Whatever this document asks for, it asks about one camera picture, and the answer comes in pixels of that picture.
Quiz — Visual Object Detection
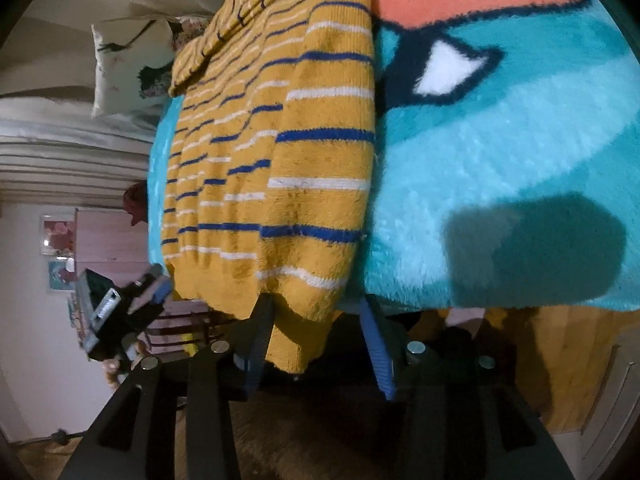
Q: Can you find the yellow striped knit sweater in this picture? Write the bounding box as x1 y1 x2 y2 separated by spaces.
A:
160 0 375 374

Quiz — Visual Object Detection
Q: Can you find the white pillow with black bird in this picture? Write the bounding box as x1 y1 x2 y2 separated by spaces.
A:
90 15 212 118

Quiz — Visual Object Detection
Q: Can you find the turquoise cartoon fleece blanket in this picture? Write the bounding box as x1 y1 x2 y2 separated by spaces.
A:
150 0 639 314

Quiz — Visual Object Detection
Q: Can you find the wooden bed frame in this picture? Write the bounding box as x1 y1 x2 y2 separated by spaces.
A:
486 306 639 434

